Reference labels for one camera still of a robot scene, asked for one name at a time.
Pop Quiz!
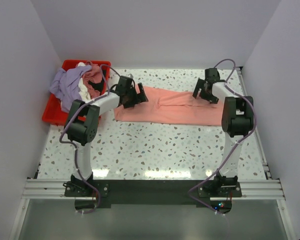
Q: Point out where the salmon pink t shirt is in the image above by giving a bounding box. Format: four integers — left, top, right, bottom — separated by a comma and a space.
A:
114, 86, 224, 127

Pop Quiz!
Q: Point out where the dusty rose t shirt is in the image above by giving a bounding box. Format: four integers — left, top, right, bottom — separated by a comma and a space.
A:
82, 61, 104, 99

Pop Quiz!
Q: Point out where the white t shirt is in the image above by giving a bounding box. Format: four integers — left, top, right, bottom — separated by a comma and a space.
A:
78, 76, 92, 102

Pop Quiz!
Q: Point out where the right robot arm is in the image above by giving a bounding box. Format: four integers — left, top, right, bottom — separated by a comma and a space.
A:
192, 67, 256, 197

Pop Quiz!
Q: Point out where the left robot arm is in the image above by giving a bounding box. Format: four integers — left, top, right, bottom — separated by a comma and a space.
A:
59, 76, 149, 196

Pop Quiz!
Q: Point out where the aluminium frame rail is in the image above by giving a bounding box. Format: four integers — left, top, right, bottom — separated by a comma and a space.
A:
8, 66, 295, 240

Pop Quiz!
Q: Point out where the black t shirt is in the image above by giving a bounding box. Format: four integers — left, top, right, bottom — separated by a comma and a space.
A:
85, 67, 107, 99

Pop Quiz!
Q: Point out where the red plastic bin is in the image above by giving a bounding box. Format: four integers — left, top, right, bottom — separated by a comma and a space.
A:
42, 59, 111, 126

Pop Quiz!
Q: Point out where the lavender t shirt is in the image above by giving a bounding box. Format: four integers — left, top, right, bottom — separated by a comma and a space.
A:
49, 65, 92, 113

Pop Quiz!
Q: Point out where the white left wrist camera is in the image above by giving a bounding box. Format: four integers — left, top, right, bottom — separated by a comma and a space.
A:
127, 73, 134, 79

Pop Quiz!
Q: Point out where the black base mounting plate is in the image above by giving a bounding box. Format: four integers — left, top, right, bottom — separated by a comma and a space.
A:
63, 178, 243, 213

